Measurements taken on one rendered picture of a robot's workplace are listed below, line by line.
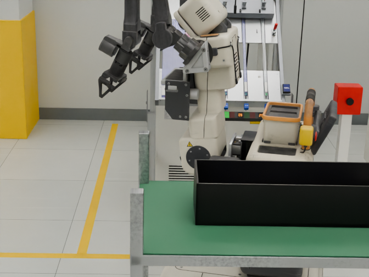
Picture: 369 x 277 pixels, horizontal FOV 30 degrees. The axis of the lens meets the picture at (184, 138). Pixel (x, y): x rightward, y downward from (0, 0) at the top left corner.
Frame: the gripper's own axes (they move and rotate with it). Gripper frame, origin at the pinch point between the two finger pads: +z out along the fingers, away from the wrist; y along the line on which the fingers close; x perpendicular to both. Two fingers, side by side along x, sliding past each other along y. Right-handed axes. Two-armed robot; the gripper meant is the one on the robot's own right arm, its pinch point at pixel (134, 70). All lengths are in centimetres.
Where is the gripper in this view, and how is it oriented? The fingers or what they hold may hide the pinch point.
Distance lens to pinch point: 314.4
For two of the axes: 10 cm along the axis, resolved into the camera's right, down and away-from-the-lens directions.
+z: -4.5, 8.1, 3.8
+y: -2.9, 2.7, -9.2
